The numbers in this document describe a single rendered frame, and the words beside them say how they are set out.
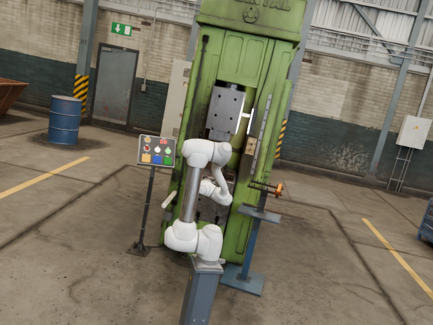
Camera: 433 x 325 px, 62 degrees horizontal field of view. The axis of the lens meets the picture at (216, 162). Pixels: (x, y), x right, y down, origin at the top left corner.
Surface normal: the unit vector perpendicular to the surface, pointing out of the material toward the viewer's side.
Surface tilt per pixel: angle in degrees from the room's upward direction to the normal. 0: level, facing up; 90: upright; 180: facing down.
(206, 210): 90
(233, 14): 90
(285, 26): 90
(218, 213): 90
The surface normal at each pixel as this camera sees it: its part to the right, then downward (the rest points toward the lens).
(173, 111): -0.11, 0.20
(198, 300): 0.25, 0.27
